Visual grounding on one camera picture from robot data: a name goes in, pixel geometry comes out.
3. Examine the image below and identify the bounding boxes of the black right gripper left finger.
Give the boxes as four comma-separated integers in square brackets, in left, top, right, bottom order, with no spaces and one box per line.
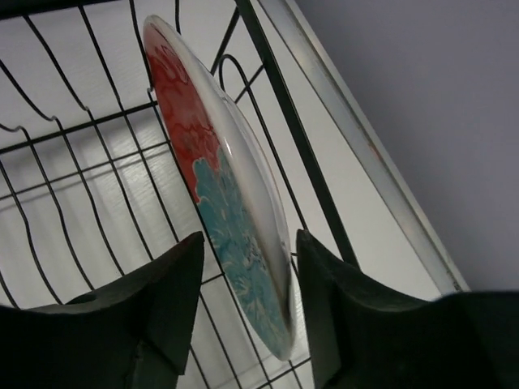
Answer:
[1,232,204,388]

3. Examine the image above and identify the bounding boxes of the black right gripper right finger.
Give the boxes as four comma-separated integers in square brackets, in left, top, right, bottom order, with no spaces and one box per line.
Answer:
[296,230,518,388]

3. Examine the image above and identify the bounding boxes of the red and teal plate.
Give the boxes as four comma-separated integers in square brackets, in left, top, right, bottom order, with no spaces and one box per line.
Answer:
[143,15,296,360]

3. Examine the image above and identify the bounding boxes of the black wire dish rack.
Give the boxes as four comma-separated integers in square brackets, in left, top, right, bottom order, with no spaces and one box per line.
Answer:
[1,1,337,388]

